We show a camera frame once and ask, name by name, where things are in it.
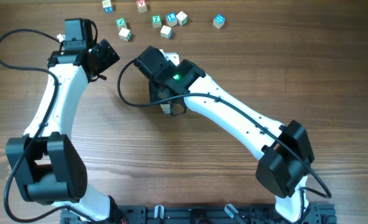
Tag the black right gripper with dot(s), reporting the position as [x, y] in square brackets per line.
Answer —
[154, 94]

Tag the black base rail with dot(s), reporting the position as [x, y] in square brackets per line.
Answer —
[315, 213]

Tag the plain block red side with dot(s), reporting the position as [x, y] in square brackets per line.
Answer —
[166, 108]

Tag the plain block dark green side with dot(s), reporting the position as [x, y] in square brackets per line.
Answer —
[182, 18]

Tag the block with red V top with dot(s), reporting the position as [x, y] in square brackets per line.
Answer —
[141, 5]

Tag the plain block blue side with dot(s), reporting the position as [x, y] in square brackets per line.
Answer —
[166, 32]

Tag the block with blue X side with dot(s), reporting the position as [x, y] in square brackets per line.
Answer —
[107, 6]

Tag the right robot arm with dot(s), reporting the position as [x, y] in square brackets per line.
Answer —
[284, 151]

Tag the block with green Z middle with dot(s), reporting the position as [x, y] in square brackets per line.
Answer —
[156, 21]

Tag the block with green Z top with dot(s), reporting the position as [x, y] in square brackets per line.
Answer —
[121, 23]

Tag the block with blue top right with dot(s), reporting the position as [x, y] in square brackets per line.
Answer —
[219, 21]

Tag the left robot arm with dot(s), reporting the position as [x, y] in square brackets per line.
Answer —
[44, 163]

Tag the block with blue L top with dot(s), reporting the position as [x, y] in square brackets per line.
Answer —
[171, 19]

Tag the block with green z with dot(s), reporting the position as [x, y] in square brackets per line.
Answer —
[156, 21]
[121, 23]

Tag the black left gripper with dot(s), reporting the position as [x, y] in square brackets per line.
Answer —
[108, 55]

